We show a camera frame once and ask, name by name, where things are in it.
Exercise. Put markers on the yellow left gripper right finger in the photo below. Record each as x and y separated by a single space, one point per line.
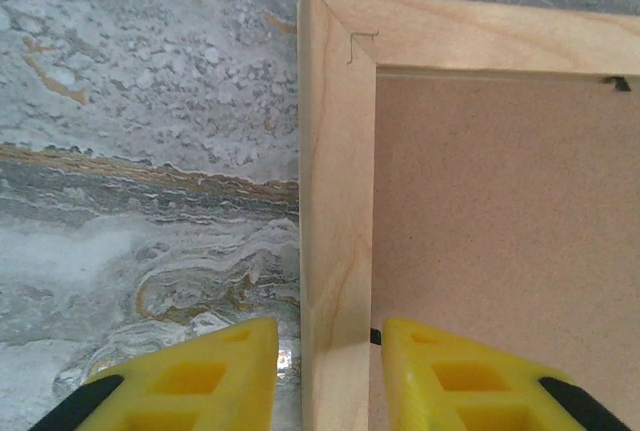
415 401

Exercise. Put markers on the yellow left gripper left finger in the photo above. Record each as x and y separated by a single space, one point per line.
240 401

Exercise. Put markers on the brown backing board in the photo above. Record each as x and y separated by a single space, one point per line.
500 226

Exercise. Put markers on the light wooden picture frame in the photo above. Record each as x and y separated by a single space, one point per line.
335 201

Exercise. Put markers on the black retaining tab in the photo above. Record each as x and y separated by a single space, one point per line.
619 85
376 337

